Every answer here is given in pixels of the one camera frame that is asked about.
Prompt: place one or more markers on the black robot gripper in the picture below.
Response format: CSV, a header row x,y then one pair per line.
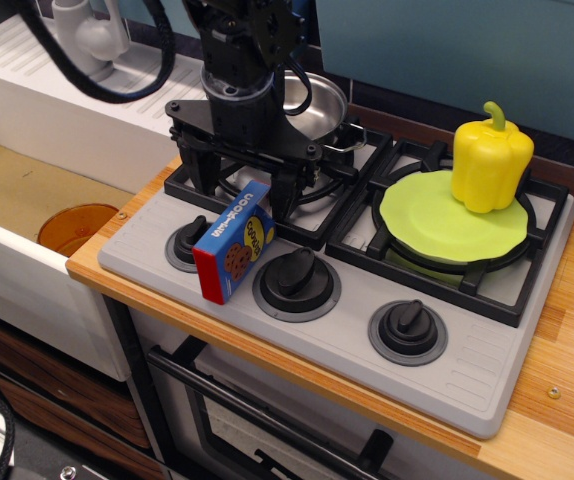
x,y
251,127

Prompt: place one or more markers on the blue cookie box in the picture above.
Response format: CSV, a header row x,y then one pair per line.
x,y
234,243

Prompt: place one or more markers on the yellow toy bell pepper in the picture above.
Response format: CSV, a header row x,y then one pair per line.
x,y
489,159

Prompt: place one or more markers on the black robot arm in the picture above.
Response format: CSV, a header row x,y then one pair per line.
x,y
246,47

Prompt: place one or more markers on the stainless steel pot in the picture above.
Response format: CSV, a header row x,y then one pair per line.
x,y
320,113

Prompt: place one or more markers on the left black stove knob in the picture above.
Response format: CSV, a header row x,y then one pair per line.
x,y
179,246

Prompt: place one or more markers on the black stove knob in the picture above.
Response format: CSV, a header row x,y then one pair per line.
x,y
179,246
297,287
408,333

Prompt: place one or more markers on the middle black stove knob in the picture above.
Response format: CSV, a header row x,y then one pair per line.
x,y
297,287

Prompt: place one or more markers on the lime green plate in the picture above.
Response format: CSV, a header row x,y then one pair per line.
x,y
420,211

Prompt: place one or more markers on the grey toy stove top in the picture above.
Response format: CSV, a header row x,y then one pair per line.
x,y
469,386

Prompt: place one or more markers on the right black stove knob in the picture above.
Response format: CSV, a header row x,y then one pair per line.
x,y
408,333

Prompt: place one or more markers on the left black burner grate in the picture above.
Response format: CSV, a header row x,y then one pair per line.
x,y
318,209

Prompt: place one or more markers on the black burner grate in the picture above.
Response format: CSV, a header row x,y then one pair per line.
x,y
318,209
500,288

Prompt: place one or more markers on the grey toy faucet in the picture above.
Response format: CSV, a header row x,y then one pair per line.
x,y
91,44

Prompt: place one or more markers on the right black burner grate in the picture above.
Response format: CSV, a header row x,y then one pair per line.
x,y
500,288

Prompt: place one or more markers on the wooden drawer cabinet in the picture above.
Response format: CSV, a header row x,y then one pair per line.
x,y
87,409

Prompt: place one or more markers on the oven door with handle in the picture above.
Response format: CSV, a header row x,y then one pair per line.
x,y
242,422

